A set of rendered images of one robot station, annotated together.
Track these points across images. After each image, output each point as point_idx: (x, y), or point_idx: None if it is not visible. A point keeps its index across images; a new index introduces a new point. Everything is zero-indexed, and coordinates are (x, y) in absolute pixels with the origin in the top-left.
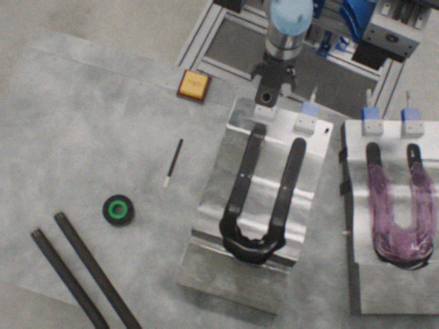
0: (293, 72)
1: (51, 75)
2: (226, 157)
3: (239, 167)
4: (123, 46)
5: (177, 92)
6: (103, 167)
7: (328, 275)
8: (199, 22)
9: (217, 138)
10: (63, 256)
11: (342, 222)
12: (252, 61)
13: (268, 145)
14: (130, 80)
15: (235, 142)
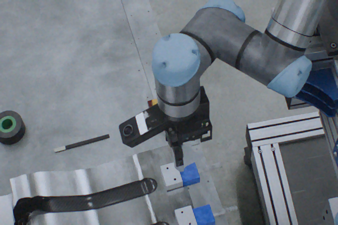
0: (199, 155)
1: (99, 3)
2: (102, 174)
3: (100, 191)
4: (247, 81)
5: (149, 101)
6: (41, 92)
7: None
8: (307, 116)
9: None
10: None
11: None
12: (308, 189)
13: (140, 203)
14: (137, 60)
15: (122, 173)
